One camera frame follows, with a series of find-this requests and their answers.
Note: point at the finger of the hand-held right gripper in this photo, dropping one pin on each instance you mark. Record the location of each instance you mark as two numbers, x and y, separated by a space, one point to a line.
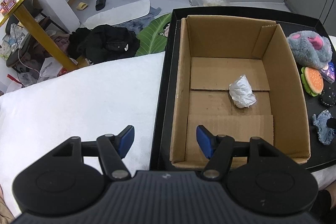
331 123

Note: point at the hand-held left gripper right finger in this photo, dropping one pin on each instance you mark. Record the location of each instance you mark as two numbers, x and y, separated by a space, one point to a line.
204 141

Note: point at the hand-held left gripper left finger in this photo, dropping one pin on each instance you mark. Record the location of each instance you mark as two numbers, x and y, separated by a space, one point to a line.
126 140

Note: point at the blue fuzzy cloth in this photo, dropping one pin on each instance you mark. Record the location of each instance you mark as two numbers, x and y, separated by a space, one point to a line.
321 129

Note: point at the black dotted plush toy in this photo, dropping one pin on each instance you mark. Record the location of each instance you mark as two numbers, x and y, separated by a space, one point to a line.
328 96

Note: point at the burger plush toy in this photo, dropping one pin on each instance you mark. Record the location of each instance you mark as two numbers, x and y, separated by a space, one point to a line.
312 81

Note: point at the blue printed tissue pack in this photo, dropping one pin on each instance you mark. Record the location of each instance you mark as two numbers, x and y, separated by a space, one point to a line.
331 72

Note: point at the black shallow tray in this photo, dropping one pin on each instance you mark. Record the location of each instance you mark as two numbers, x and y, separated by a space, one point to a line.
168 82

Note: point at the cardboard box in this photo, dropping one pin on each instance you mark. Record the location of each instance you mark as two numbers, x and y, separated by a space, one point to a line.
225 74

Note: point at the grey fluffy plush toy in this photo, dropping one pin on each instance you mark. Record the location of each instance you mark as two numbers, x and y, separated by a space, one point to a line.
311 47

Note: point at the white blanket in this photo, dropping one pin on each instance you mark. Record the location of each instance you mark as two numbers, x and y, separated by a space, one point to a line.
78 108

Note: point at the crumpled white paper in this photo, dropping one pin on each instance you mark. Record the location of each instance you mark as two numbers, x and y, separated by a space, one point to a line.
241 92

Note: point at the dark cloth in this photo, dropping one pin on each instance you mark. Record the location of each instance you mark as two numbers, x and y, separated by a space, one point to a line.
325 205

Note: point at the black jacket pile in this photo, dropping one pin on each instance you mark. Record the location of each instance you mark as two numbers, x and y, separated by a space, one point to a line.
105 41

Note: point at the white plastic bag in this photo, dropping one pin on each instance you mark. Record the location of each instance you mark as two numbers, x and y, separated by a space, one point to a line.
51 69

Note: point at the green leaf rug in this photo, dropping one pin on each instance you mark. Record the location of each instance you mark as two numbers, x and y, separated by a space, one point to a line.
152 35

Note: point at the grey fluffy rug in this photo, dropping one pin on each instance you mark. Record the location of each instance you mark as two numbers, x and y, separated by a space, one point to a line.
147 20

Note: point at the white floor mat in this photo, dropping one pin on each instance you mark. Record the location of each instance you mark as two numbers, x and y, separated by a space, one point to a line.
118 12

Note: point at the gold round table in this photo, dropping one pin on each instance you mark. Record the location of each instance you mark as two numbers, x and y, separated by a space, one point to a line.
39 37

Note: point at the black slipper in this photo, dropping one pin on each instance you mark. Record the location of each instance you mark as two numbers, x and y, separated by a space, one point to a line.
100 4

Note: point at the yellow slipper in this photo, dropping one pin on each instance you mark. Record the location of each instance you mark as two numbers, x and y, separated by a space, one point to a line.
82 6

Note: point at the cluttered black chair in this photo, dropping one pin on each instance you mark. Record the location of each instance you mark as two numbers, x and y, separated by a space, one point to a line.
23 40

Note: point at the small red boxes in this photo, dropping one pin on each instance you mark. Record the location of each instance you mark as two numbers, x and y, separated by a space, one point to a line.
7 3

